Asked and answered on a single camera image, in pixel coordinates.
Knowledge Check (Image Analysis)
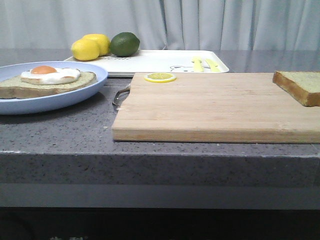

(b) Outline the green lime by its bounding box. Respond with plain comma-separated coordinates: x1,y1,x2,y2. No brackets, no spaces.
109,32,140,57

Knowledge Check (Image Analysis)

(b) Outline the grey white curtain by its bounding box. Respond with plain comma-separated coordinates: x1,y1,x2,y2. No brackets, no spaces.
0,0,320,51

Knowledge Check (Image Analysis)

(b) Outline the rear yellow lemon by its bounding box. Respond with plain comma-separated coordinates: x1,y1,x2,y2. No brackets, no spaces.
82,33,111,57

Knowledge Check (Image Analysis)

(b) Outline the fried egg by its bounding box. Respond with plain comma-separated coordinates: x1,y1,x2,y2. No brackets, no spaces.
20,65,81,85

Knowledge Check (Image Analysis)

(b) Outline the front yellow lemon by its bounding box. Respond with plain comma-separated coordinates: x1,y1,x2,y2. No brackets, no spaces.
70,38,100,61

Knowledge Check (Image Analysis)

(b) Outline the yellow lemon slice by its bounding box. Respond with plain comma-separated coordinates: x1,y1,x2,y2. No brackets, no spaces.
144,72,177,83

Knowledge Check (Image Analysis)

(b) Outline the bread slice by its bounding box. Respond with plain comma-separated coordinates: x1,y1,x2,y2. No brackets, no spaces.
272,71,320,107
0,71,97,99

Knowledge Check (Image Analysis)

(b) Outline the light blue round plate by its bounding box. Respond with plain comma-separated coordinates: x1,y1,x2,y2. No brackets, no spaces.
0,61,108,115

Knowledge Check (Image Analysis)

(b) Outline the metal cutting board handle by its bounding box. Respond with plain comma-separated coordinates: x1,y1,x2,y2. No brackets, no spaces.
112,84,131,107

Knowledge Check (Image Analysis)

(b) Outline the yellow plastic knife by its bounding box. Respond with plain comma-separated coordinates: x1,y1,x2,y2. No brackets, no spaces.
205,58,221,73

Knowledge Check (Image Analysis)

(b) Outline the white rectangular tray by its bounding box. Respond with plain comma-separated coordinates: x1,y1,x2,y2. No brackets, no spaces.
63,49,230,78

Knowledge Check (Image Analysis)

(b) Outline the yellow plastic fork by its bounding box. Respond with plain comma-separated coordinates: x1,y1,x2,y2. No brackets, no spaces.
192,56,204,73

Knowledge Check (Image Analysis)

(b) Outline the wooden cutting board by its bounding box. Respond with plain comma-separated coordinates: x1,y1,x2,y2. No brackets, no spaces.
112,72,320,144

